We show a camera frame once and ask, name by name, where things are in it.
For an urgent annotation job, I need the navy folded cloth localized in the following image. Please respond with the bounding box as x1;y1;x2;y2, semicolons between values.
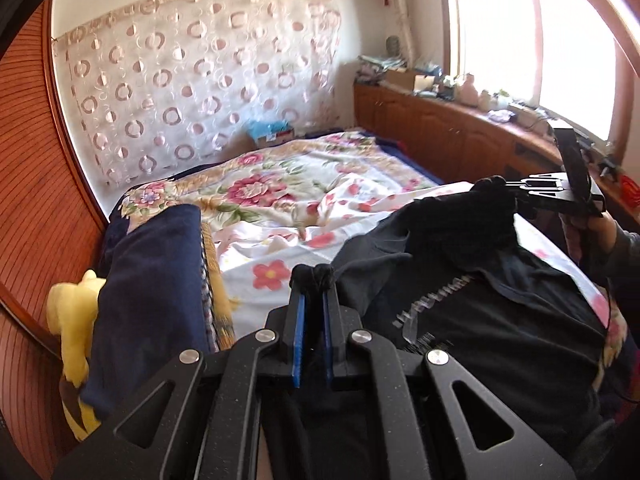
80;204;211;411

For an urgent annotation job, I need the circle patterned sheer curtain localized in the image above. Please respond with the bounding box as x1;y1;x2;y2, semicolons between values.
52;0;346;188

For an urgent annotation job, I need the yellow plush toy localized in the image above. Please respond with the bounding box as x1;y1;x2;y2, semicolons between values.
47;270;108;443

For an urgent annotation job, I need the wooden slatted wardrobe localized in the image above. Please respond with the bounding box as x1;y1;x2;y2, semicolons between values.
0;0;111;461

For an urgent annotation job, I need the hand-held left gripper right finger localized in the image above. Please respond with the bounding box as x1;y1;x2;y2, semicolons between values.
320;265;576;480

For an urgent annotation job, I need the wooden framed window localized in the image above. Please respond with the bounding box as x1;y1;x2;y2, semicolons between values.
440;0;640;161

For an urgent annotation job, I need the cardboard box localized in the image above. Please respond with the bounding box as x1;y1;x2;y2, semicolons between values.
385;67;436;92

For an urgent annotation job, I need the white red-flowered sheet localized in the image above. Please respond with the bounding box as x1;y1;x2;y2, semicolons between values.
215;172;451;341

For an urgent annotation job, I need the person's right hand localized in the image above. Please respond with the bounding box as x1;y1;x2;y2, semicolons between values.
560;210;621;271

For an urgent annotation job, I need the wooden low cabinet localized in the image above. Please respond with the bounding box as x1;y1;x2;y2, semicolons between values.
352;82;640;221

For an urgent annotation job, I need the blue plastic bag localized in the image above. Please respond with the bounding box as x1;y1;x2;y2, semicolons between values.
245;120;296;148

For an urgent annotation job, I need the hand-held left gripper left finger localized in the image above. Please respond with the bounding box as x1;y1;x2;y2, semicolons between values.
52;265;308;480

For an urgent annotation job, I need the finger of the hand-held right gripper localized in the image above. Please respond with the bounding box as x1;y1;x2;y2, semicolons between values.
514;190;572;215
506;173;570;192

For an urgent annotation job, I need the floral bed blanket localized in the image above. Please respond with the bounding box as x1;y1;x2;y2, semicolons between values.
107;130;631;376

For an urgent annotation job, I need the pale bundled window curtain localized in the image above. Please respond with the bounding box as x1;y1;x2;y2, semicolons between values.
375;0;418;61

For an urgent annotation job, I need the white plastic jug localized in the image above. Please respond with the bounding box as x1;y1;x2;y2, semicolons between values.
460;74;482;106

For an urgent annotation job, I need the stack of papers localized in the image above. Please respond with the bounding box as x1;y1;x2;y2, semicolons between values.
356;52;408;83

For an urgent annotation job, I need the black printed T-shirt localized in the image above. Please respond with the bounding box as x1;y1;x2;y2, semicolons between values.
260;175;616;480

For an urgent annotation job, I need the yellow patterned folded blanket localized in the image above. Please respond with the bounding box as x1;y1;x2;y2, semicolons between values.
200;220;241;356

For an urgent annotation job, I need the person's right forearm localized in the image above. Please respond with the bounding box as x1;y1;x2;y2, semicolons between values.
606;230;640;313

